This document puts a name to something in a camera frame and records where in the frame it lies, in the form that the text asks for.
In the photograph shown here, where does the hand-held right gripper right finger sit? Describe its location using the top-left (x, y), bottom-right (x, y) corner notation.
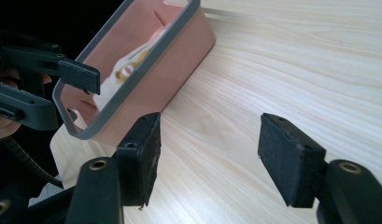
top-left (257, 112), bottom-right (328, 209)

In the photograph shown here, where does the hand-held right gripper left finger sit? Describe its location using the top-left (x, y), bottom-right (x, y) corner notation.
top-left (116, 111), bottom-right (163, 209)

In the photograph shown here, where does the beige glove with bear print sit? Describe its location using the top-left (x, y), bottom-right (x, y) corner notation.
top-left (92, 28), bottom-right (168, 112)

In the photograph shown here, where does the pink basin with grey rim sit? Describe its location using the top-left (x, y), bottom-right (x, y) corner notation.
top-left (51, 0), bottom-right (217, 147)

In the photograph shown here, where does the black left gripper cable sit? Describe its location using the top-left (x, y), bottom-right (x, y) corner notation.
top-left (1, 135), bottom-right (65, 189)

